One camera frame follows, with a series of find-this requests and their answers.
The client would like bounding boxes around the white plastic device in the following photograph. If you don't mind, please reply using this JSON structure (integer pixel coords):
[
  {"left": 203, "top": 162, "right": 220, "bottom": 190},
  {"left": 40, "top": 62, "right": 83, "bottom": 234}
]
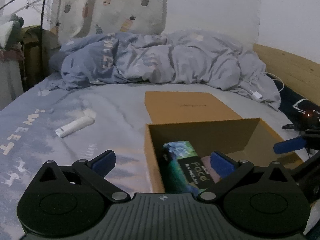
[{"left": 55, "top": 116, "right": 94, "bottom": 138}]

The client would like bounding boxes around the pink soft pouch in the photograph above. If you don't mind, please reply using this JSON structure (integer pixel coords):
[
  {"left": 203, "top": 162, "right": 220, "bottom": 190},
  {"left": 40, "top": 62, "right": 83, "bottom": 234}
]
[{"left": 201, "top": 156, "right": 221, "bottom": 183}]

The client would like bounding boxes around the open brown cardboard box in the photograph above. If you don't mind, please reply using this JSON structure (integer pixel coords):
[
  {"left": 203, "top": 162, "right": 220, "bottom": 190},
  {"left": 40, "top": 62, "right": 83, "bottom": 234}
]
[{"left": 144, "top": 118, "right": 303, "bottom": 193}]

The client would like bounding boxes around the green tissue pack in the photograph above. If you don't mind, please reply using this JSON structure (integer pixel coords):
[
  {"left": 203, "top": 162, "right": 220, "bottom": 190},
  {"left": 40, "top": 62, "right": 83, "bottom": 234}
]
[{"left": 163, "top": 141, "right": 214, "bottom": 196}]

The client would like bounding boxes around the blue printed bed sheet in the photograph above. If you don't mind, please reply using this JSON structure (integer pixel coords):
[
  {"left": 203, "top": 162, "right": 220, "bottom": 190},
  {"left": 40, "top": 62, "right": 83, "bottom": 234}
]
[{"left": 1, "top": 77, "right": 297, "bottom": 239}]

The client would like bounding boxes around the wooden headboard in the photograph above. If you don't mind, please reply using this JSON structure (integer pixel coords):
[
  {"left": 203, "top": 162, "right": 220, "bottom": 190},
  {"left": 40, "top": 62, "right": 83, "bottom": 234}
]
[{"left": 253, "top": 43, "right": 320, "bottom": 105}]

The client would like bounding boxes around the brown cardboard box lid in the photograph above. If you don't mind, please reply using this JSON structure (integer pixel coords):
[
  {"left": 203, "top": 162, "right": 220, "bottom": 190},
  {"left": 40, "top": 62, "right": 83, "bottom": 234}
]
[{"left": 144, "top": 91, "right": 242, "bottom": 124}]

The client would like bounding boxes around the crumpled blue grey duvet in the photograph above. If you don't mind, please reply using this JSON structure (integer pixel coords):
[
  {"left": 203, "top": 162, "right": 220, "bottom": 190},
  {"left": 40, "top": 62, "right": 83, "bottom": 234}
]
[{"left": 49, "top": 30, "right": 281, "bottom": 109}]

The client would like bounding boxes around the pile of clothes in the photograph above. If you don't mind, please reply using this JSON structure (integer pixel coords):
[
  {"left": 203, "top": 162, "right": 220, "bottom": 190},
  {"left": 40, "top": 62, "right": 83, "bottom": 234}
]
[{"left": 1, "top": 14, "right": 24, "bottom": 61}]

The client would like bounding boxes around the pineapple print curtain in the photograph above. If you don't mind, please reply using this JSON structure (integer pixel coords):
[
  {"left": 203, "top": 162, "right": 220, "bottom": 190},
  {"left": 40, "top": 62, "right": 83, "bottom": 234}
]
[{"left": 50, "top": 0, "right": 167, "bottom": 43}]

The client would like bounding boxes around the black metal clothes rack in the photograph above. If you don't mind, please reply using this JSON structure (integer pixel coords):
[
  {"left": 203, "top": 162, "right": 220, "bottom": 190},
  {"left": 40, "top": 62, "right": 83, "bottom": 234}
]
[{"left": 0, "top": 0, "right": 70, "bottom": 51}]

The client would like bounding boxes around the white charger with cable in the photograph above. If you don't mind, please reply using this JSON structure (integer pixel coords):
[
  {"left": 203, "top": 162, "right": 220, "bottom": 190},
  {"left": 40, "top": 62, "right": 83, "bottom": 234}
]
[{"left": 243, "top": 72, "right": 285, "bottom": 101}]

